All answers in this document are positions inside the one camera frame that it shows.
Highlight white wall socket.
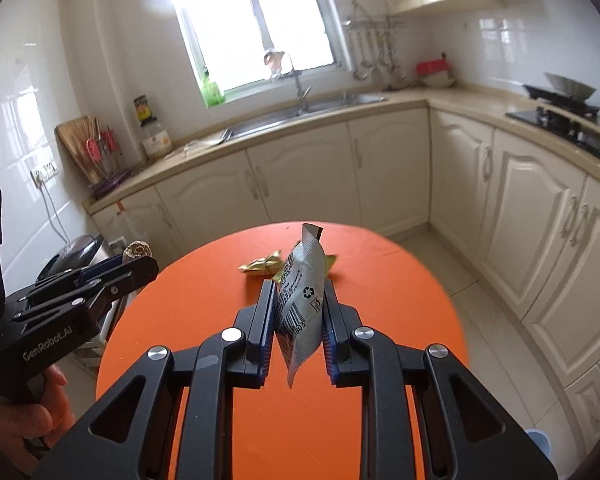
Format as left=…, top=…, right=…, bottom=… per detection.
left=30, top=160, right=60, bottom=186

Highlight silver electric baking pan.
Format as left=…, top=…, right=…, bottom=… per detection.
left=35, top=234, right=106, bottom=281

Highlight white power cable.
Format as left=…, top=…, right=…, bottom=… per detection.
left=40, top=182, right=71, bottom=246

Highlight dark yellow label sauce bottle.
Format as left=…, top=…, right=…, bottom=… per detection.
left=133, top=95, right=153, bottom=125

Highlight purple drip tray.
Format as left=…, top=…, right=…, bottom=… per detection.
left=91, top=167, right=133, bottom=198

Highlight orange round table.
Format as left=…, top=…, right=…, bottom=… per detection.
left=82, top=87, right=600, bottom=461

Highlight stainless steel double sink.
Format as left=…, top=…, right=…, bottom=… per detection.
left=225, top=91, right=388, bottom=138

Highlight green bottle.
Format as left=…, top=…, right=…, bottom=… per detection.
left=201, top=72, right=226, bottom=108

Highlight hanging metal spatula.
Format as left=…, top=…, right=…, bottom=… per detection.
left=369, top=29, right=386, bottom=78

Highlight hanging metal ladle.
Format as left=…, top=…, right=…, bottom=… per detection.
left=350, top=27, right=368, bottom=80

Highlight beige paper roll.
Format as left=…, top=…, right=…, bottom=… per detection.
left=122, top=241, right=152, bottom=264

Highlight hanging metal skimmer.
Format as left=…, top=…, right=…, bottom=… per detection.
left=385, top=30, right=406, bottom=81

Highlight metal sink faucet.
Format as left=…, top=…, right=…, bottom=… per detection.
left=262, top=50, right=312, bottom=115

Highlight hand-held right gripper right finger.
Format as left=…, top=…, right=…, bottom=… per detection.
left=322, top=280, right=556, bottom=480

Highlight steel wok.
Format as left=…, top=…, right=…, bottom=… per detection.
left=522, top=72, right=598, bottom=103

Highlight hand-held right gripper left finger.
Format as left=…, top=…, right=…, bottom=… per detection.
left=30, top=280, right=277, bottom=480

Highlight silver foil packet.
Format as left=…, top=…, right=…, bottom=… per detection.
left=275, top=222, right=328, bottom=388

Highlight light blue plastic bin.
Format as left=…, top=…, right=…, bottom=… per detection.
left=525, top=429, right=552, bottom=466

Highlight red handled kitchen tools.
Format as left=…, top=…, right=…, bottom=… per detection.
left=84, top=125, right=121, bottom=171

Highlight wooden cutting board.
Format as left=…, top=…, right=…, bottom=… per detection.
left=55, top=116, right=106, bottom=186

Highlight person's left hand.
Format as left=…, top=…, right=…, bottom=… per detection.
left=0, top=364, right=68, bottom=476

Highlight gold crumpled wrapper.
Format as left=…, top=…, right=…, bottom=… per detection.
left=237, top=250, right=283, bottom=276

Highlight clear plastic jar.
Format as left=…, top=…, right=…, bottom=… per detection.
left=141, top=120, right=173, bottom=162

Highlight kitchen window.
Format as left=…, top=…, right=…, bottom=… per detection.
left=165, top=0, right=341, bottom=106

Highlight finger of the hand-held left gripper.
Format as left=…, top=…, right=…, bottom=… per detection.
left=20, top=254, right=128, bottom=307
left=11, top=259, right=159, bottom=323

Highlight red lidded container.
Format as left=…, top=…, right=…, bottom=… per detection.
left=416, top=57, right=450, bottom=77

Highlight green snack packet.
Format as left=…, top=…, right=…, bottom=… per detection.
left=272, top=252, right=337, bottom=281

